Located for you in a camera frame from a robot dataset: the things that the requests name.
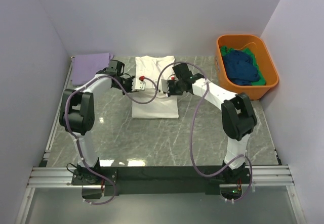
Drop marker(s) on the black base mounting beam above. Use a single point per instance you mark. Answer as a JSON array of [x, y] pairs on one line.
[[156, 180]]

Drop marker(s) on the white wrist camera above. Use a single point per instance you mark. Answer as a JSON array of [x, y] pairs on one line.
[[164, 86], [139, 83]]

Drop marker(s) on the green t-shirt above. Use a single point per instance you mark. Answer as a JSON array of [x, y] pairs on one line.
[[262, 81]]

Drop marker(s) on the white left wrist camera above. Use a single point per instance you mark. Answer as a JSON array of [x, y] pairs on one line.
[[139, 83]]

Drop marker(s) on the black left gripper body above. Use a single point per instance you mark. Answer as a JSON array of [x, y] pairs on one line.
[[127, 83]]

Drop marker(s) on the aluminium extrusion rail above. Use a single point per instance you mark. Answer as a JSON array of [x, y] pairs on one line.
[[59, 177]]

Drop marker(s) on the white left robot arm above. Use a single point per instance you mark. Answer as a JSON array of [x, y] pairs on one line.
[[77, 111]]

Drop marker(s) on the blue t-shirt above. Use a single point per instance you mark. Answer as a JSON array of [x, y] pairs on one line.
[[239, 68]]

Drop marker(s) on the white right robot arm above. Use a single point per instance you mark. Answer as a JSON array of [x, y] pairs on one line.
[[238, 115]]

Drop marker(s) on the white t-shirt red print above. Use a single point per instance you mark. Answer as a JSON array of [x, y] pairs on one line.
[[154, 106]]

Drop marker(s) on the folded lavender t-shirt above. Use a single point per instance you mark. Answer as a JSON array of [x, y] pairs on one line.
[[85, 67]]

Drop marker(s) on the orange plastic bin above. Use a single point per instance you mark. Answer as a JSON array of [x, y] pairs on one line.
[[263, 59]]

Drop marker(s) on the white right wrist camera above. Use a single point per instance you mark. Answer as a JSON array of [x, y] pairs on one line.
[[164, 86]]

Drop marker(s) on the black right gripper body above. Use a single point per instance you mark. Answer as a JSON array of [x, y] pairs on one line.
[[175, 87]]

